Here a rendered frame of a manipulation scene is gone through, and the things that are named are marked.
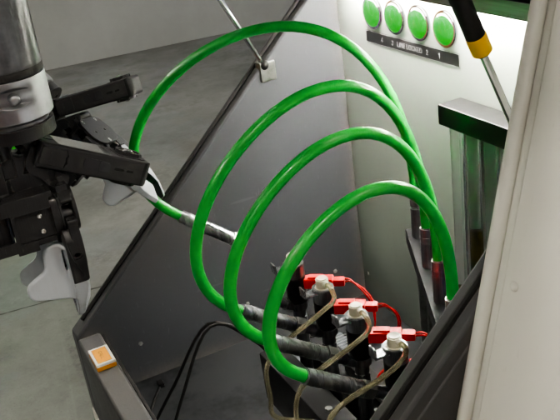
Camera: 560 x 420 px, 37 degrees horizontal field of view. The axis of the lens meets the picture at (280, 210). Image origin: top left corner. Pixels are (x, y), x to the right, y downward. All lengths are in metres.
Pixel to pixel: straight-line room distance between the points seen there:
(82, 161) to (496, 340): 0.42
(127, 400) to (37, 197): 0.50
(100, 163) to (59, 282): 0.13
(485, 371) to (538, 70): 0.28
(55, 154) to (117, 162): 0.06
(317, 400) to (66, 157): 0.49
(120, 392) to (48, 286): 0.43
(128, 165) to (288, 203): 0.66
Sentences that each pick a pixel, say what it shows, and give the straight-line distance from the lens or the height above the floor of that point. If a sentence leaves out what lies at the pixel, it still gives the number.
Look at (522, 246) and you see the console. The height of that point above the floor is 1.30.
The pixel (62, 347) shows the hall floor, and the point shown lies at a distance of 3.27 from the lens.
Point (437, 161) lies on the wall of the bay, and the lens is 1.27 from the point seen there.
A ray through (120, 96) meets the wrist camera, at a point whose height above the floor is 1.36.
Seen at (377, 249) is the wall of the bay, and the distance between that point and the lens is 1.51.
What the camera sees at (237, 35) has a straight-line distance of 1.08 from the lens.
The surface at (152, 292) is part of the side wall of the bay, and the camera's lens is 1.41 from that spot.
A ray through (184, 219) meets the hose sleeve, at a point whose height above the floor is 1.18.
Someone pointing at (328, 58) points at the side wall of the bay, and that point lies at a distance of 1.42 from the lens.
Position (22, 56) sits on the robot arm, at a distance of 0.77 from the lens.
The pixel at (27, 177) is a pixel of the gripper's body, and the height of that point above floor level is 1.39.
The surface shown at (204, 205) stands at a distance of 0.93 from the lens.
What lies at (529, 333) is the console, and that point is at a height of 1.23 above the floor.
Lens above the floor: 1.66
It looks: 25 degrees down
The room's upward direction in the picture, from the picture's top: 8 degrees counter-clockwise
